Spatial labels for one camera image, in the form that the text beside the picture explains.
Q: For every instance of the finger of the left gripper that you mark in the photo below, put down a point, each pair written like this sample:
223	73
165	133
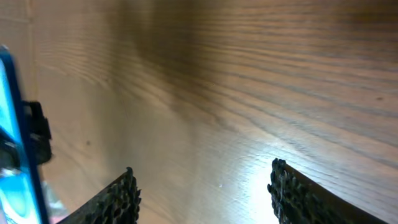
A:
9	154
39	131

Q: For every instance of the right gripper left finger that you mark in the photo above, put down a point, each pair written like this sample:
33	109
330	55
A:
117	203

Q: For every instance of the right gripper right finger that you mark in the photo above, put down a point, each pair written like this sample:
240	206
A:
296	199

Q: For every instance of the blue Samsung Galaxy smartphone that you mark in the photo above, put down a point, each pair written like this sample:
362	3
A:
24	146

